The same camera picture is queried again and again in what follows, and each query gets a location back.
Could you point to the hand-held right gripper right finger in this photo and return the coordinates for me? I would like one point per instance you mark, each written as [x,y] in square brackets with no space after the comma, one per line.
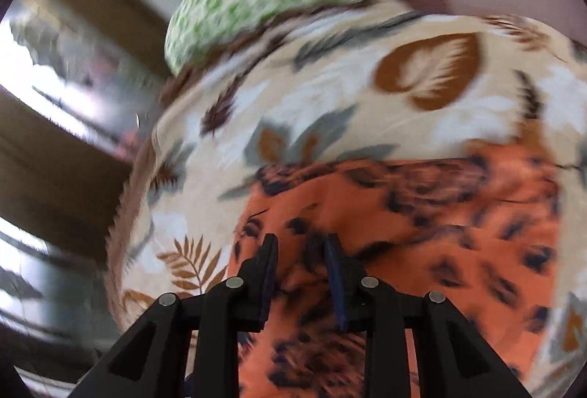
[337,281]

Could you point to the orange floral cloth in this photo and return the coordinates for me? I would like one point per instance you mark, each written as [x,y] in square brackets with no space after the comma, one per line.
[412,242]

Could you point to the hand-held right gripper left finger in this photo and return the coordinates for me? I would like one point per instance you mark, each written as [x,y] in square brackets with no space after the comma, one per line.
[268,269]

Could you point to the leaf print bedsheet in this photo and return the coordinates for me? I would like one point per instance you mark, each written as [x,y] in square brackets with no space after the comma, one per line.
[321,81]

